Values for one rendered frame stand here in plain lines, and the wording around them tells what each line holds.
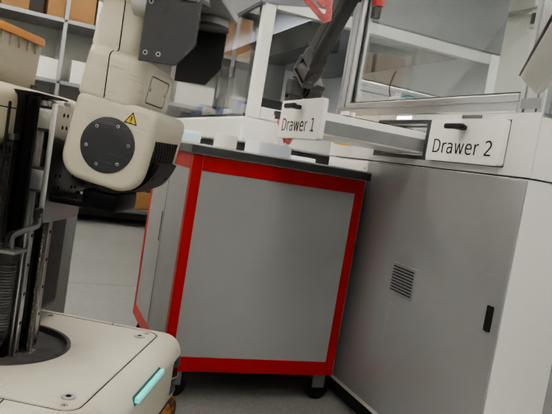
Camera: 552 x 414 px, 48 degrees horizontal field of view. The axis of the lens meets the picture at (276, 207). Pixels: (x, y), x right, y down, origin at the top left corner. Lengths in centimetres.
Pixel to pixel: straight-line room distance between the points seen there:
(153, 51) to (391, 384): 115
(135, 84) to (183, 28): 14
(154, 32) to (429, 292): 98
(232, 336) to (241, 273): 20
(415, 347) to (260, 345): 49
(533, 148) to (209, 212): 89
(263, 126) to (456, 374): 137
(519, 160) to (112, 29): 92
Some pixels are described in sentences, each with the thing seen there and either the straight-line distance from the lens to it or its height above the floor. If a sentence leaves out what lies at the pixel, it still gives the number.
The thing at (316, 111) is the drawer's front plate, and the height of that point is 89.
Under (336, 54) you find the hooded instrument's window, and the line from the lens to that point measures 273.
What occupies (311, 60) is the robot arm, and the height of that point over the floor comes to 106.
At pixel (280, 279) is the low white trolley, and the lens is 192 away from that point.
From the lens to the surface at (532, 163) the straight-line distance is 147.
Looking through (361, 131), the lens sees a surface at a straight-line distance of 170.
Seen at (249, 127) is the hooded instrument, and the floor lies 86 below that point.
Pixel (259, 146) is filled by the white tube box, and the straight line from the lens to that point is 193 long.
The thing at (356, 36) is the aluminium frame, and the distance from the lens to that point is 232.
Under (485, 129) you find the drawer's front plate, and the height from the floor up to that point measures 90.
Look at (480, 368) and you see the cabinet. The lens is 155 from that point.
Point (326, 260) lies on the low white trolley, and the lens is 197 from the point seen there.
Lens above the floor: 75
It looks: 4 degrees down
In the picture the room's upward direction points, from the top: 9 degrees clockwise
